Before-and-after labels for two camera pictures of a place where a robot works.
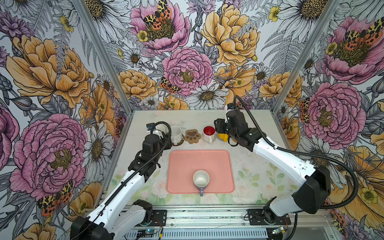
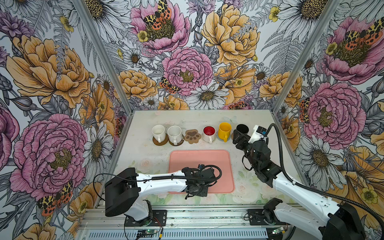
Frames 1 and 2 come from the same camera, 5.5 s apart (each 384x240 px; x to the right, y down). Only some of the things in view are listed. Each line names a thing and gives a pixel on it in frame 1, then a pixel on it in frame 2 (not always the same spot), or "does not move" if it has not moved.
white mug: [176, 134] does not move
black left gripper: [165, 140] → [203, 193]
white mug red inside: [209, 134] does not move
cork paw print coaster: [192, 136] does not move
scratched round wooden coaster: [181, 142] does not move
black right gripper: [219, 125] → [245, 139]
